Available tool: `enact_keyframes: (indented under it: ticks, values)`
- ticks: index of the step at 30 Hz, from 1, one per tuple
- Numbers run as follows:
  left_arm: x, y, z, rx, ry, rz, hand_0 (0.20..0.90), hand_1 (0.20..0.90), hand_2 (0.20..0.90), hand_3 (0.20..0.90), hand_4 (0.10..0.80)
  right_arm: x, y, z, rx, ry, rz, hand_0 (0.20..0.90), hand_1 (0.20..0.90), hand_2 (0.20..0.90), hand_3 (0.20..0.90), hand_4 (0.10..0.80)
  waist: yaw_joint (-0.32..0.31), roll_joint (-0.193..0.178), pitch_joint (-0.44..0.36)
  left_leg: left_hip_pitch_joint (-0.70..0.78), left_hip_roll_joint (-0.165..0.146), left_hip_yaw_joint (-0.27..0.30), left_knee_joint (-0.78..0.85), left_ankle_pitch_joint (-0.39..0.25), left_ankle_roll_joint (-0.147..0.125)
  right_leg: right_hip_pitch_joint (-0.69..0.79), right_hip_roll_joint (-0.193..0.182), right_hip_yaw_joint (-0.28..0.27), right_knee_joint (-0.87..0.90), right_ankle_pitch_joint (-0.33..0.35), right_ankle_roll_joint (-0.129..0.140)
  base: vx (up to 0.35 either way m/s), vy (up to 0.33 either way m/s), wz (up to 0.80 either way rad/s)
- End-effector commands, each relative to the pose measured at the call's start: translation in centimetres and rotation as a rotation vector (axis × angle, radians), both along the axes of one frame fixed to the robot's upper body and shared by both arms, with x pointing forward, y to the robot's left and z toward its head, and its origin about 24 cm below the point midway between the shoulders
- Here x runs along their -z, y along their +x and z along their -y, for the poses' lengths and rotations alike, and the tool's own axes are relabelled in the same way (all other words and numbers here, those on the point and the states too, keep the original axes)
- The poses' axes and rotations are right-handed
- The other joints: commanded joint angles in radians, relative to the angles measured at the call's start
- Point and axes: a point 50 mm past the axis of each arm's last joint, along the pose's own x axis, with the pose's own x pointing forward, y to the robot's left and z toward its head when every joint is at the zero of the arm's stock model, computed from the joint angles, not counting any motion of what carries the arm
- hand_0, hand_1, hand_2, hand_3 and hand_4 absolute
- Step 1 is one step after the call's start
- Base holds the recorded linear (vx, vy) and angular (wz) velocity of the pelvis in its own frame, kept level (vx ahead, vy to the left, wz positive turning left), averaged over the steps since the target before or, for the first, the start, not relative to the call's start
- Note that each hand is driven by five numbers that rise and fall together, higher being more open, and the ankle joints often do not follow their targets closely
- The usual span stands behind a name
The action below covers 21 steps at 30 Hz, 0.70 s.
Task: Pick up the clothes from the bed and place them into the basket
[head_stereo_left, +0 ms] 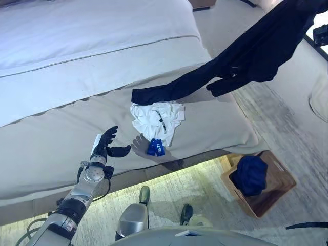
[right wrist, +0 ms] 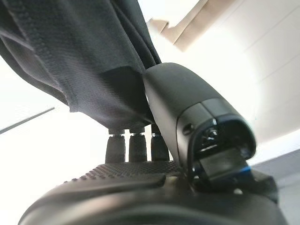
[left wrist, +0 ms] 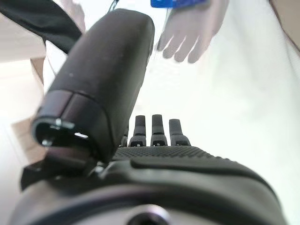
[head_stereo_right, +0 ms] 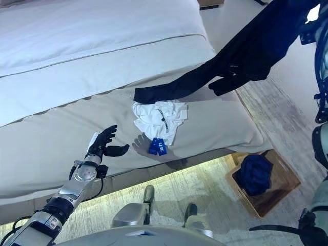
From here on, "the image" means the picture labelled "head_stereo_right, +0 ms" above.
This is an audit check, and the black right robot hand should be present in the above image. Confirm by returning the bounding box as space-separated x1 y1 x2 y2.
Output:
303 3 322 34

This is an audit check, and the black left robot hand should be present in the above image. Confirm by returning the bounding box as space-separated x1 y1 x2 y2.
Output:
86 125 131 160

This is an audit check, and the blue hang tag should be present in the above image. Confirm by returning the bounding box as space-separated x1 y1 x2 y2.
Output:
156 139 168 156
148 137 159 155

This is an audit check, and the white t-shirt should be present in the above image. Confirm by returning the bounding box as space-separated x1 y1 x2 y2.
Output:
132 100 190 147

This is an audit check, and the dark long-sleeve jacket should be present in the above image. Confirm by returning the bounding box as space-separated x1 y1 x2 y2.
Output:
133 0 322 105

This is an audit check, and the beige bed runner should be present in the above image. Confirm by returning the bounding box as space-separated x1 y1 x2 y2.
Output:
0 55 274 207

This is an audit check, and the brown wicker basket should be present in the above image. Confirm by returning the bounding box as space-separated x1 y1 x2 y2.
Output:
225 149 302 220

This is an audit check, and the robot left leg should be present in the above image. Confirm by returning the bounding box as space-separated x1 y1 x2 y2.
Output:
111 184 156 229

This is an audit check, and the robot leg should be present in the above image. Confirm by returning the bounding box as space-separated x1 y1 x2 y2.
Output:
111 184 156 229
182 203 214 239

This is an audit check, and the grey robot torso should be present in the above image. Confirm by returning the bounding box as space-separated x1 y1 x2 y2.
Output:
55 225 226 246

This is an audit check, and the brown wooden nightstand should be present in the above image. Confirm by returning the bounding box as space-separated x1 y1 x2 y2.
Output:
198 0 226 10

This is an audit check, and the grey striped rug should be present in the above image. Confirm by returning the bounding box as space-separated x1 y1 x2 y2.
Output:
0 74 328 246

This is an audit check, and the white duvet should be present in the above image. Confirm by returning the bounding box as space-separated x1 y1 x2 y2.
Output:
0 0 216 128

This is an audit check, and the robot right leg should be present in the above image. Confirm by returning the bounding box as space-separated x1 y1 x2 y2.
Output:
182 203 214 239

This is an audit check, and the blue garment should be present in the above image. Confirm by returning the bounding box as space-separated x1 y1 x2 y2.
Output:
235 153 273 197

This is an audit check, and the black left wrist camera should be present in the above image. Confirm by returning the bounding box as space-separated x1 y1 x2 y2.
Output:
96 165 109 179

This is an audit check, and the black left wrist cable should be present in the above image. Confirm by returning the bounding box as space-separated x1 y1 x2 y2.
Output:
97 176 105 199

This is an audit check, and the beige upholstered bed frame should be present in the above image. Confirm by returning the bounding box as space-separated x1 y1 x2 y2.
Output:
0 147 247 228

